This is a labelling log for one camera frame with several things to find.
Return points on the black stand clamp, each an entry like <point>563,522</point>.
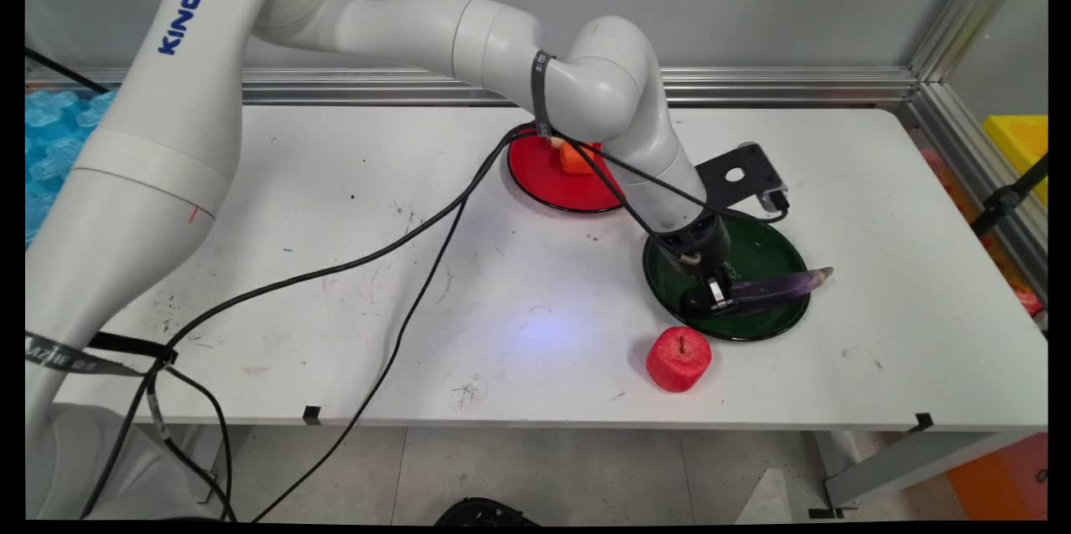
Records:
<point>1004,199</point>

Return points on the side aluminium frame rail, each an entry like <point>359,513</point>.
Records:
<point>979,174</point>

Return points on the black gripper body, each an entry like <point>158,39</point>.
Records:
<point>699,245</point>

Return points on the black tape marker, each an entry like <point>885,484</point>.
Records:
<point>924,422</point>
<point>312,414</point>

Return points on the orange toy carrot piece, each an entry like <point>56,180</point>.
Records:
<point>576,161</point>

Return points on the upright aluminium frame post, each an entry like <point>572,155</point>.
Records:
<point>971,11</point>

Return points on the black round floor object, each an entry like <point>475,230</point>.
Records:
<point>485,513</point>

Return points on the orange box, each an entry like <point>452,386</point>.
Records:
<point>1000,480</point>

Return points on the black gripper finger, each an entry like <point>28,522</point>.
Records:
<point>732,287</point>
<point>718,294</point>

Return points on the purple toy eggplant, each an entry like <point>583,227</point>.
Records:
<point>778,287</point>

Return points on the red plate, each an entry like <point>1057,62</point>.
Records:
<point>544,182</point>

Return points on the grey table leg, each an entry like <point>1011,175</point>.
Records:
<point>904,467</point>

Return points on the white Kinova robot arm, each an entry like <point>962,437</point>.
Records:
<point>151,166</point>

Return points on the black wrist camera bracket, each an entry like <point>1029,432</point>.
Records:
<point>745,174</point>

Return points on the blue foam mat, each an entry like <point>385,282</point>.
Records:
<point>50,149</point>

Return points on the red toy apple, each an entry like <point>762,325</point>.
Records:
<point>678,360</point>

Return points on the horizontal aluminium frame rail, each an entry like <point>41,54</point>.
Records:
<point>795,86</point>

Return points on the yellow box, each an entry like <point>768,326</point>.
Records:
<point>1021,149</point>

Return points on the green plate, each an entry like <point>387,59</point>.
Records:
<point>761,258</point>

